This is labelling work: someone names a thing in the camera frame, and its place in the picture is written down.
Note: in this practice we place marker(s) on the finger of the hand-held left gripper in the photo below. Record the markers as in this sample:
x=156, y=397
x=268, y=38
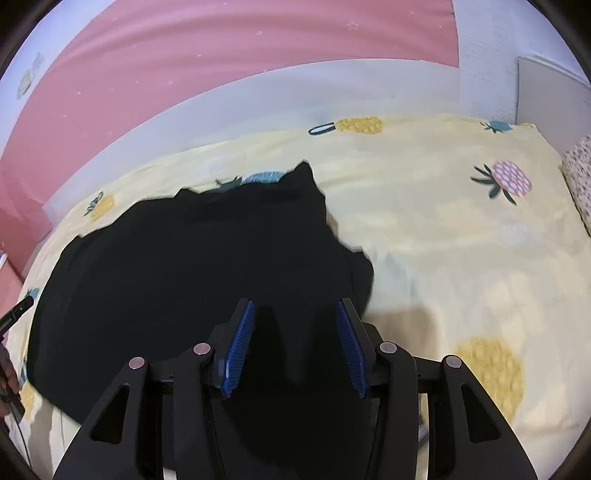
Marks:
x=18, y=311

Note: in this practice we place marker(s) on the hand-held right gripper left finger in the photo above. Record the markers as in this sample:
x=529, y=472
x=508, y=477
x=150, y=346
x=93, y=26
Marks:
x=238, y=350

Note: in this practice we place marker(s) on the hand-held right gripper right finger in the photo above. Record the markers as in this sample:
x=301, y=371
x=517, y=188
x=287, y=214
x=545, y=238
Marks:
x=353, y=350

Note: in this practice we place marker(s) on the black jacket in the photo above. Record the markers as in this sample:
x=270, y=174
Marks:
x=184, y=277

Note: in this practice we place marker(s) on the yellow pineapple print blanket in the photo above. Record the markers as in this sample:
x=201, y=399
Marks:
x=438, y=254

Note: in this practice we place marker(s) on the white bed side board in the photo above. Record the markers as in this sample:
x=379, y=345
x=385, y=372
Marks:
x=277, y=101

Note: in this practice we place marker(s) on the floral pillow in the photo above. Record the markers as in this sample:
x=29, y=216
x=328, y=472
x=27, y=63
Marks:
x=579, y=175

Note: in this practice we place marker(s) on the white headboard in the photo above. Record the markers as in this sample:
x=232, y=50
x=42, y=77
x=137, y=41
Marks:
x=540, y=92

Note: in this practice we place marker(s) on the pink starred wall cloth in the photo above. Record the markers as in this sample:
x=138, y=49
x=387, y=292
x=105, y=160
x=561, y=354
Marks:
x=184, y=60

